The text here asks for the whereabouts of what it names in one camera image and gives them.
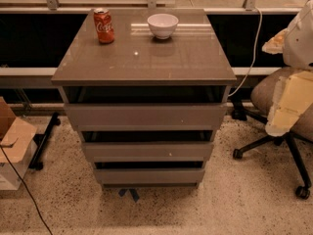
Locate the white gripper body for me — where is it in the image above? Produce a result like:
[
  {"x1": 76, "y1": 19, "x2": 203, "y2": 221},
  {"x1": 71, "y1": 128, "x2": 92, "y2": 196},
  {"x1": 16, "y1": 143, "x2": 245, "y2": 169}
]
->
[{"x1": 283, "y1": 0, "x2": 313, "y2": 70}]

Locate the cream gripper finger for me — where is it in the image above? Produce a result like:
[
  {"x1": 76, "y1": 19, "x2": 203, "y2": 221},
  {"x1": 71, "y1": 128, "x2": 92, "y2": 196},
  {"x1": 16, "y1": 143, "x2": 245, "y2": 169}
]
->
[
  {"x1": 265, "y1": 71, "x2": 313, "y2": 137},
  {"x1": 262, "y1": 29, "x2": 288, "y2": 55}
]

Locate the grey top drawer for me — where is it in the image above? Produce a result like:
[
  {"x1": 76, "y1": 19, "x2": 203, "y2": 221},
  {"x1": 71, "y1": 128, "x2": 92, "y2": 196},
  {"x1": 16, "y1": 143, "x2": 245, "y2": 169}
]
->
[{"x1": 65, "y1": 104, "x2": 227, "y2": 131}]

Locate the grey drawer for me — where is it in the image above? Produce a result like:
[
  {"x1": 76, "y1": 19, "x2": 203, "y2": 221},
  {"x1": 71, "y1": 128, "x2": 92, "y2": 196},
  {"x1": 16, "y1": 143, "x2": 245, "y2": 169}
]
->
[
  {"x1": 82, "y1": 142, "x2": 213, "y2": 162},
  {"x1": 65, "y1": 104, "x2": 227, "y2": 131},
  {"x1": 94, "y1": 169, "x2": 204, "y2": 185}
]

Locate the grey middle drawer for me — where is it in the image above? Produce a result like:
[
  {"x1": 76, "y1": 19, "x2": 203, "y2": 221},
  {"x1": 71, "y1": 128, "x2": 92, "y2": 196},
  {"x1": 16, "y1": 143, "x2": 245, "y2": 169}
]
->
[{"x1": 82, "y1": 142, "x2": 213, "y2": 162}]

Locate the grey drawer cabinet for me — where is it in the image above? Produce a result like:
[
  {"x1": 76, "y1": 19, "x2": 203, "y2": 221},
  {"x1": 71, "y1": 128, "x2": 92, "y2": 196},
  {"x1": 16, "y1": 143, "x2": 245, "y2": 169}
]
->
[{"x1": 52, "y1": 9, "x2": 236, "y2": 188}]

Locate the grey bottom drawer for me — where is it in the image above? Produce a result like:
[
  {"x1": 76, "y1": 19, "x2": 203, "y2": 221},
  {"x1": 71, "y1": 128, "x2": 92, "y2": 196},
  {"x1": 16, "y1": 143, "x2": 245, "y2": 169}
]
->
[{"x1": 94, "y1": 169, "x2": 204, "y2": 185}]

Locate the open cardboard box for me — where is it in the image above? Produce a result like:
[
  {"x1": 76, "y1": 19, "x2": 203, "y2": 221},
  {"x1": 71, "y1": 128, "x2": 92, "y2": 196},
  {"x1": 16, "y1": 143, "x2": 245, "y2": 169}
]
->
[{"x1": 0, "y1": 97, "x2": 37, "y2": 190}]

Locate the office chair with black base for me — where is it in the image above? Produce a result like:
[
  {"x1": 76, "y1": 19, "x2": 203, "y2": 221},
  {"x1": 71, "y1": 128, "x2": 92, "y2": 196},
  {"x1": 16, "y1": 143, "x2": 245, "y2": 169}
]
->
[{"x1": 230, "y1": 68, "x2": 313, "y2": 200}]

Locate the white ceramic bowl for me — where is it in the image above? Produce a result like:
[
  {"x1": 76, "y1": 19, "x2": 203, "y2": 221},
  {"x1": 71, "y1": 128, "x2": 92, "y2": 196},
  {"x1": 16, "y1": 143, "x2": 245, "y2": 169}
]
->
[{"x1": 147, "y1": 14, "x2": 179, "y2": 39}]

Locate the red cola can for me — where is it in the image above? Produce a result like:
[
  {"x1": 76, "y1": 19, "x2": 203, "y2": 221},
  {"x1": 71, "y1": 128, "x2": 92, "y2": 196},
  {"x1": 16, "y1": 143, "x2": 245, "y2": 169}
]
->
[{"x1": 94, "y1": 8, "x2": 114, "y2": 44}]

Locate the blue tape cross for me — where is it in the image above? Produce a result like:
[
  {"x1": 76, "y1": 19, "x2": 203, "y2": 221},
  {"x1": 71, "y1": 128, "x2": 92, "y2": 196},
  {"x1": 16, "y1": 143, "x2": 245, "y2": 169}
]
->
[{"x1": 117, "y1": 188, "x2": 141, "y2": 203}]

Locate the black metal stand foot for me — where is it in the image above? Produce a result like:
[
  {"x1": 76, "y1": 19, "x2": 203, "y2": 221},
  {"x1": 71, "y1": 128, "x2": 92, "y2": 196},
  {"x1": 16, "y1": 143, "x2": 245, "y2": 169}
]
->
[{"x1": 29, "y1": 113, "x2": 61, "y2": 170}]

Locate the white cable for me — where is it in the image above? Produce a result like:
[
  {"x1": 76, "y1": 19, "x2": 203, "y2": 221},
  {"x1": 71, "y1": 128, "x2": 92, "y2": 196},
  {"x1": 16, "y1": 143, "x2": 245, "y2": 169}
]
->
[{"x1": 227, "y1": 7, "x2": 264, "y2": 98}]

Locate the black cable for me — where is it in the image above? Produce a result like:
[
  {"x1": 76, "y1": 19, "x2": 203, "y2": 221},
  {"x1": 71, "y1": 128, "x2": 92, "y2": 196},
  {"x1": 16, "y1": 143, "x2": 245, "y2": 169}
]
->
[{"x1": 0, "y1": 145, "x2": 54, "y2": 235}]

